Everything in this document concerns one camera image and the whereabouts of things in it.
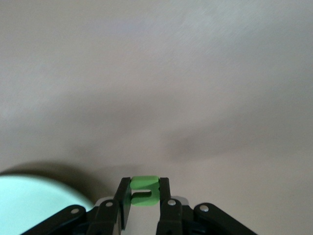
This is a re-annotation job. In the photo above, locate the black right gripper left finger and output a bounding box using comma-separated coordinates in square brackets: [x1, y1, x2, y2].
[87, 177, 132, 235]

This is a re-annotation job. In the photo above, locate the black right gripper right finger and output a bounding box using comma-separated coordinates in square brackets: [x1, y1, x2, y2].
[156, 177, 194, 235]

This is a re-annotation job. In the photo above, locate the green foam letter U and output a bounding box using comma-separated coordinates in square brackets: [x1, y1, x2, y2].
[130, 175, 161, 207]

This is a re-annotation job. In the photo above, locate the light green round plate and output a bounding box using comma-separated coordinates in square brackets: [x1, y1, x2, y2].
[0, 173, 94, 235]

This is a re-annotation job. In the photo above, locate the brown table cover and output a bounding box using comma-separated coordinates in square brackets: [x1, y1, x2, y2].
[0, 0, 313, 235]

